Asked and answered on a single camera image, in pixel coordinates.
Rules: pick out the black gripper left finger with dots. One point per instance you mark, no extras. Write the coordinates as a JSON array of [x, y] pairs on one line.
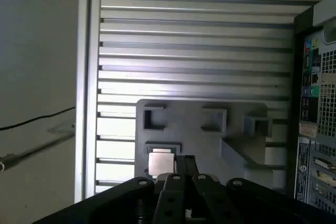
[[172, 195]]

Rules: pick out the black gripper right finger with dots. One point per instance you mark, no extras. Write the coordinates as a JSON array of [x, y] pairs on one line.
[[207, 197]]

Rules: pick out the silver CPU with green edge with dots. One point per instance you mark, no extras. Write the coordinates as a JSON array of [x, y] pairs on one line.
[[161, 163]]

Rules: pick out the grey plastic parts rack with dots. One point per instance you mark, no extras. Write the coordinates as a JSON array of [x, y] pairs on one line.
[[189, 127]]

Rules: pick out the metal stand pole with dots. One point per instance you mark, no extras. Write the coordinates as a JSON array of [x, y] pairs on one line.
[[34, 150]]

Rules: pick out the aluminium table edge rail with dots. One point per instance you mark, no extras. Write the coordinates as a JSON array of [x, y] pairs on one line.
[[86, 77]]

